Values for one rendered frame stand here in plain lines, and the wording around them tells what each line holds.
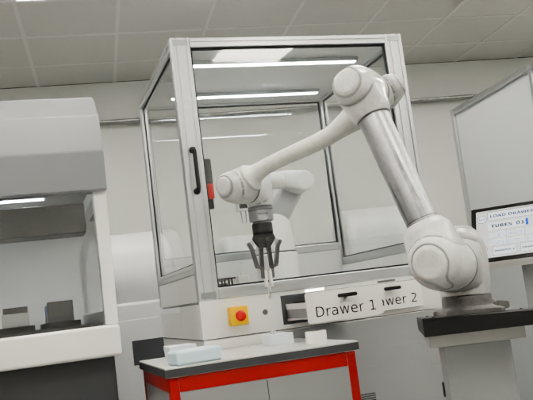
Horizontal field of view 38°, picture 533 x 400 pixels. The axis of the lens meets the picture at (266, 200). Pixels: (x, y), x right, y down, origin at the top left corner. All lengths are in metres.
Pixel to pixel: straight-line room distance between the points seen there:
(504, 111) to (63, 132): 2.97
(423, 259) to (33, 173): 1.31
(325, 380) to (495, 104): 2.92
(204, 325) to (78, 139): 0.84
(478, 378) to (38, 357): 1.39
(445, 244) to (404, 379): 1.12
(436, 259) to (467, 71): 5.11
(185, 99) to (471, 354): 1.46
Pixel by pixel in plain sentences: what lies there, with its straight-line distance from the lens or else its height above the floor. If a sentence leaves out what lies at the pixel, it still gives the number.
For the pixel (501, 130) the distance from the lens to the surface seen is 4.99.
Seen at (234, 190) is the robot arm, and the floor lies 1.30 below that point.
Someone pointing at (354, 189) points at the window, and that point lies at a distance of 3.24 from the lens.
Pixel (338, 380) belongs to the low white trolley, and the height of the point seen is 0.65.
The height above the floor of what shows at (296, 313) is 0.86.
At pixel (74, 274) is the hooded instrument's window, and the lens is 2.68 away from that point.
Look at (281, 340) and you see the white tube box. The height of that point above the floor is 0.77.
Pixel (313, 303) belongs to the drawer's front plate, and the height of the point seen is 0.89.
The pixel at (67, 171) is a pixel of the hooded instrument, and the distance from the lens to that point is 2.71.
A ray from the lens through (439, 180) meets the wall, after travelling 6.89.
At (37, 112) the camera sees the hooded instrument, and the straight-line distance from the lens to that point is 2.84.
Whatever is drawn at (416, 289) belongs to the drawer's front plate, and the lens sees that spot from 3.27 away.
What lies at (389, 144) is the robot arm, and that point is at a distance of 2.40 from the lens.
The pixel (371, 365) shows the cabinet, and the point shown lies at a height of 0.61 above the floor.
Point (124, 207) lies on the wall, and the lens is 6.24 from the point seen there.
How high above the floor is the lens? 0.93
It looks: 7 degrees up
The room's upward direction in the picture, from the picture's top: 7 degrees counter-clockwise
